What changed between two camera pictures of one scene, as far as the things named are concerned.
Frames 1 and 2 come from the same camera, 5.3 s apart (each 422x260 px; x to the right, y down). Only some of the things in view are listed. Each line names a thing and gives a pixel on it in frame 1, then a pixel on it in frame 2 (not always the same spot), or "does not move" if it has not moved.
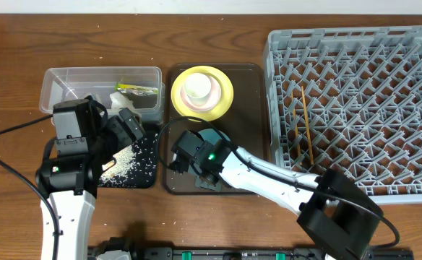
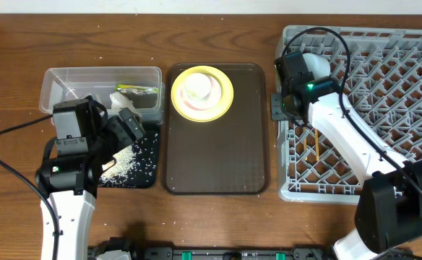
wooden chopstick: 306,128 → 316,139
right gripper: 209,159 → 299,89
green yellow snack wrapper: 140,90 does not move
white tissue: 120,101 does not move
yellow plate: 222,106 does not move
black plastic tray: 136,165 does not move
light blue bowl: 210,135 → 319,65
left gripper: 135,127 does not move
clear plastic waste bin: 69,84 does not move
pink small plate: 206,102 does not move
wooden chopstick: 295,129 → 305,144
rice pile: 134,165 does not move
